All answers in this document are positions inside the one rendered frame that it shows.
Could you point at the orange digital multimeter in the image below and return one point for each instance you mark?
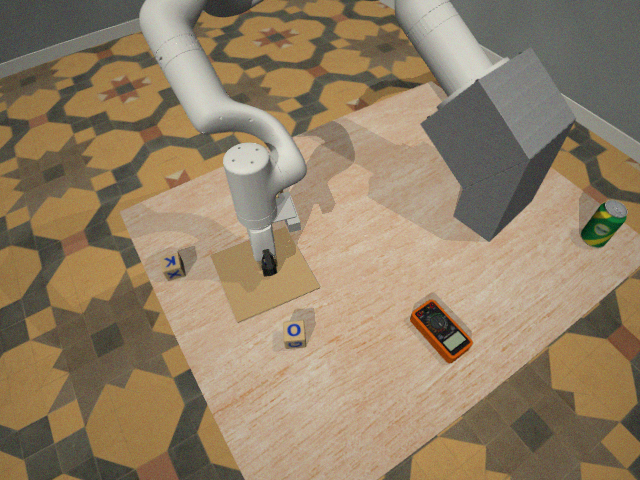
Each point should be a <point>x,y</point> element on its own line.
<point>441,331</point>

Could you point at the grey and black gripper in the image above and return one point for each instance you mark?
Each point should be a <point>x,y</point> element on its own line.
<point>262,241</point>

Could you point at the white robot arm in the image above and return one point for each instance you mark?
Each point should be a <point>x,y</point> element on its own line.
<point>434,28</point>

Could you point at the green drink can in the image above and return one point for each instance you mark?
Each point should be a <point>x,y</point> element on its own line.
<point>608,218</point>

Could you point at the tan mat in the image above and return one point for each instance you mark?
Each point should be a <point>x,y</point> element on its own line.
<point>250,292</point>

